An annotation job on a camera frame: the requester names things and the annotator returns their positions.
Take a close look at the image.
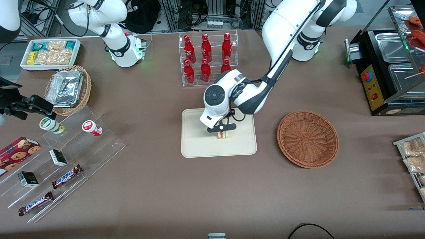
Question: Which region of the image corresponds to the red label yogurt cup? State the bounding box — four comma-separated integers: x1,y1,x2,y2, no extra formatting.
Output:
82,120,103,137

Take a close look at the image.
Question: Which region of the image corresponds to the small black box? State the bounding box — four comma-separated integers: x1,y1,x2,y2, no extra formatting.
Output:
49,149,68,167
17,171,40,188

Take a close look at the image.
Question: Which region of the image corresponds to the small clear cracker bag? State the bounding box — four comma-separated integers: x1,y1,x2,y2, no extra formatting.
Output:
46,40,67,50

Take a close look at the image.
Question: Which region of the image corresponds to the brown Snickers bar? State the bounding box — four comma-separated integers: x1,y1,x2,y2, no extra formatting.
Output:
52,165,83,190
18,191,54,217

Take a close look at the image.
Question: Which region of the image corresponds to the large clear cracker bag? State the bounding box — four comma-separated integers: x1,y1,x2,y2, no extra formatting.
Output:
35,49,72,65

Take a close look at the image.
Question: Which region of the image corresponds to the white rectangular snack bin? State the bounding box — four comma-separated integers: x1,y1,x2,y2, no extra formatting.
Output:
20,39,81,71

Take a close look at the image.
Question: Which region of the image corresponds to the tray of packaged pastries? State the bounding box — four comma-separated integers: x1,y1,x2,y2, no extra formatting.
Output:
393,132,425,203

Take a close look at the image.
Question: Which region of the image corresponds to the red cookie box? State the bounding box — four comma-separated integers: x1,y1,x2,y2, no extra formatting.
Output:
0,137,42,177

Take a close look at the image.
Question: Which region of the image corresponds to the black food warmer yellow panel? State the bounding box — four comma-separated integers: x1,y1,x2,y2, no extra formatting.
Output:
345,5,425,116

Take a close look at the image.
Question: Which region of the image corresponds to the clear acrylic step display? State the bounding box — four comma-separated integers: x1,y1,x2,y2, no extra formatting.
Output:
0,106,126,223

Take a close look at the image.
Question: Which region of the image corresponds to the cream plastic tray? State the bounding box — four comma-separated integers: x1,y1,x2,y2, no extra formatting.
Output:
181,108,257,158

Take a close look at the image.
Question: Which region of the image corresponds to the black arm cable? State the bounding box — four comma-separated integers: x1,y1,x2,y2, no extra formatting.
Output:
247,0,327,84

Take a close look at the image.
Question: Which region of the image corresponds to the green label yogurt cup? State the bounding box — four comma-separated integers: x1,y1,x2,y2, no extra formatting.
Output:
39,117,65,135

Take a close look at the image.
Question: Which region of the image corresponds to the aluminium foil container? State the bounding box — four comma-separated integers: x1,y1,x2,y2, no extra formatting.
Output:
46,69,84,108

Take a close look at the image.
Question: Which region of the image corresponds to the tan wicker basket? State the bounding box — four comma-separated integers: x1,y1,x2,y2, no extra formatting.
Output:
44,65,92,116

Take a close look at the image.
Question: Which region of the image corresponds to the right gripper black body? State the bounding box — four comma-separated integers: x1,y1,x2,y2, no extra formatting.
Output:
0,77,24,110

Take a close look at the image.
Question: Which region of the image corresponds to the stainless steel warmer pan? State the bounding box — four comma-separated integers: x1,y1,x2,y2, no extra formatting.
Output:
388,63,425,94
375,33,409,63

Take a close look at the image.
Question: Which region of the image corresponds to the clear acrylic bottle rack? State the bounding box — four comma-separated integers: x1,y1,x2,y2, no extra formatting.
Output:
179,30,239,87

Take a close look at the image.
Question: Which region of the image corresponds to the brown round wicker basket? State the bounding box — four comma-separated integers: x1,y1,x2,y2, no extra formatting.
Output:
277,110,339,169

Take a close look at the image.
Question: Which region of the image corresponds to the black cable loop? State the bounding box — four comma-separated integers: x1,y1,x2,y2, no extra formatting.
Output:
287,223,336,239

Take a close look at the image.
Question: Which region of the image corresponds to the black bag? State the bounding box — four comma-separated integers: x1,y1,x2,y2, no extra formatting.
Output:
119,0,162,34

